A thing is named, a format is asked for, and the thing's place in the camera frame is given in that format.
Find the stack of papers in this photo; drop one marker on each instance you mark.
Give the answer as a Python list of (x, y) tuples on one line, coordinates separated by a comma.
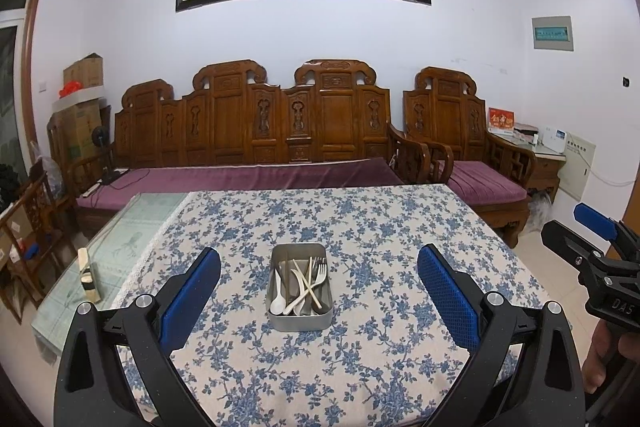
[(525, 133)]

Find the large brown cardboard box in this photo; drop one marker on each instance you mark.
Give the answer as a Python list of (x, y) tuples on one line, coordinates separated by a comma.
[(80, 127)]

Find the blue floral tablecloth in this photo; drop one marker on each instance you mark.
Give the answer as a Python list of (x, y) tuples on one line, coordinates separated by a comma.
[(320, 367)]

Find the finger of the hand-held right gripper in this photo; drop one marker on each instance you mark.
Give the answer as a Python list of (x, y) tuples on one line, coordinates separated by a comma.
[(592, 218), (562, 237)]

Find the small black fan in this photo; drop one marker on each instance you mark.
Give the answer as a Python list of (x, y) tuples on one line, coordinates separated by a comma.
[(100, 137)]

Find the small brown cardboard box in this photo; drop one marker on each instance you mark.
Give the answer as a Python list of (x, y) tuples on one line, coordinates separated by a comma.
[(85, 72)]

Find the wooden framed glass door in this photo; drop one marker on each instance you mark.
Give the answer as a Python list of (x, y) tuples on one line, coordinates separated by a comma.
[(30, 57)]

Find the carved wooden armchair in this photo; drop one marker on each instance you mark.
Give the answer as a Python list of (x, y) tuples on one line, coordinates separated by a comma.
[(445, 117)]

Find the white blue box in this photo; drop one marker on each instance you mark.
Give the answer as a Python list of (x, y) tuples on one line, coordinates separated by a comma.
[(555, 139)]

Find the wooden chair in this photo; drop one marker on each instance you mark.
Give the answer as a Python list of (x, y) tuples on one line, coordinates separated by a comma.
[(35, 217)]

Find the white cardboard box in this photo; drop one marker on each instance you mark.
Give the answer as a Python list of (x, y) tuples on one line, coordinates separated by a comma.
[(87, 96)]

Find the rectangular metal tray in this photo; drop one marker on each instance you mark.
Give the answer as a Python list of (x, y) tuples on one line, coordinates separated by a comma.
[(300, 323)]

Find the large white plastic spoon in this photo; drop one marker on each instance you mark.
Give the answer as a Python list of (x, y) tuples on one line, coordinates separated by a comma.
[(278, 305)]

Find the long purple seat cushion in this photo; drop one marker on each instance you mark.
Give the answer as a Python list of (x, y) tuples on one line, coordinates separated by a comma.
[(250, 179)]

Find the grey electrical panel box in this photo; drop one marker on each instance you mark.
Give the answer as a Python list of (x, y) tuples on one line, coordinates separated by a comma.
[(552, 34)]

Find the wooden side table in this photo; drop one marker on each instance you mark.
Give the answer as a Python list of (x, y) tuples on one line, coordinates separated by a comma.
[(545, 172)]

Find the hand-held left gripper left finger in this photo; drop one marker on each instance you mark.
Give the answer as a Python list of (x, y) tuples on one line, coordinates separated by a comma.
[(192, 294)]

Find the red desk calendar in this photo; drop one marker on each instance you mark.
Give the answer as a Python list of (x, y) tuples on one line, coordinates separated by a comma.
[(501, 121)]

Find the orange plastic bag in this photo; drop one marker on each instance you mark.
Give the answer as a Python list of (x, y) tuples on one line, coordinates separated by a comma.
[(70, 89)]

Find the square purple seat cushion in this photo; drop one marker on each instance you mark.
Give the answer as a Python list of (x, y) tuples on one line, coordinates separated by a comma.
[(485, 182)]

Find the person's right hand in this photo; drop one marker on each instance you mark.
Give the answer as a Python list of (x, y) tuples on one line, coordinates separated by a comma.
[(600, 357)]

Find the clear plastic bag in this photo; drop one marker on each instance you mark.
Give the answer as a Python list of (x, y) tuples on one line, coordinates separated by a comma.
[(47, 172), (540, 212)]

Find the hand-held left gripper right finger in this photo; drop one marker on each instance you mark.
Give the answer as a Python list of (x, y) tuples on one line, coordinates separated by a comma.
[(447, 297)]

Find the white remote control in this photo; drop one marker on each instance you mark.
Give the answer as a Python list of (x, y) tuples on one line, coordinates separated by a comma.
[(91, 192)]

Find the black bag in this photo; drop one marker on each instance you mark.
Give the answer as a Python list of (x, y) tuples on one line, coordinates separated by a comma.
[(7, 187)]

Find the carved wooden sofa bench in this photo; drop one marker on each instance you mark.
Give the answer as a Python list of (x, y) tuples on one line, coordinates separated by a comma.
[(325, 122)]

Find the white wall switch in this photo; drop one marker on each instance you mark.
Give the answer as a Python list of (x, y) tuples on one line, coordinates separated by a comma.
[(43, 86)]

